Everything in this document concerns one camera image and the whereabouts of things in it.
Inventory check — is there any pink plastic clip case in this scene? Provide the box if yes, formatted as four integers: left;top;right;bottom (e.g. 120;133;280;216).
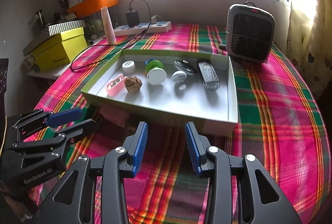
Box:
105;74;127;97

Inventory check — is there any brown walnut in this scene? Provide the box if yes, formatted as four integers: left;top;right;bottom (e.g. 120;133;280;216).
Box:
124;76;142;93

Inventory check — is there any green white spool gadget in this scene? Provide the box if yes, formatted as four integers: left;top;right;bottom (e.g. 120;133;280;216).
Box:
145;59;167;86

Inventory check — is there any black remote control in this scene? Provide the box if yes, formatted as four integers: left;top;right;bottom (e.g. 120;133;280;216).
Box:
197;60;220;91

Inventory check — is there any white round gadget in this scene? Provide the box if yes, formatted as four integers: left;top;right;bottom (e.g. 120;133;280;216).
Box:
171;70;187;91

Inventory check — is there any yellow cardboard box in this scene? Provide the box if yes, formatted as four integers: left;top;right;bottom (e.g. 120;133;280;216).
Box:
30;27;87;71

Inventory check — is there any plaid pink green tablecloth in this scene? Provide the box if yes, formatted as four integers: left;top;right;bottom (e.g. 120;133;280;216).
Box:
35;24;331;223

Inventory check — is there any striped white box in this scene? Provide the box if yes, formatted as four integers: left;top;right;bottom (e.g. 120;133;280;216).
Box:
38;20;85;38

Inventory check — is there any white round puck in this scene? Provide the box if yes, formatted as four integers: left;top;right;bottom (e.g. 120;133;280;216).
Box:
122;60;135;75

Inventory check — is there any white cream tube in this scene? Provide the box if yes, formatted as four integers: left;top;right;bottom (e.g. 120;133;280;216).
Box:
100;7;116;45

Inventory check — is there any white power strip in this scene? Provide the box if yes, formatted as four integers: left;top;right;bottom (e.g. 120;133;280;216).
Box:
114;21;172;37

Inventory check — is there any shallow green white box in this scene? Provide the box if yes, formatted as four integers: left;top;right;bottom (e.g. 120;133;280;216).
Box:
81;49;239;136

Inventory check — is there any black charger adapter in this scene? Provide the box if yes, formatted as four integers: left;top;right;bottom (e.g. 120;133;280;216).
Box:
126;7;140;28

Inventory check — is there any orange tray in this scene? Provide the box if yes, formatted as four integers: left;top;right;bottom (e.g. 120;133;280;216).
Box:
67;0;119;18

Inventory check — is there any oval grey magnetic holder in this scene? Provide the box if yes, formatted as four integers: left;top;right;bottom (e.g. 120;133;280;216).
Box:
174;60;197;75

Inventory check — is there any floral yellow curtain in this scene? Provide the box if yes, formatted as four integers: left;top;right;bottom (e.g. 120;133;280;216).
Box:
286;0;331;99

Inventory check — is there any grey black space heater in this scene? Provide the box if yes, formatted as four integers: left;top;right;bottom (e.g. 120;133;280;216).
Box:
226;4;275;64

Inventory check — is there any black charger cable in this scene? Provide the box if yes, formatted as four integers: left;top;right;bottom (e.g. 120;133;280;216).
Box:
70;0;152;73

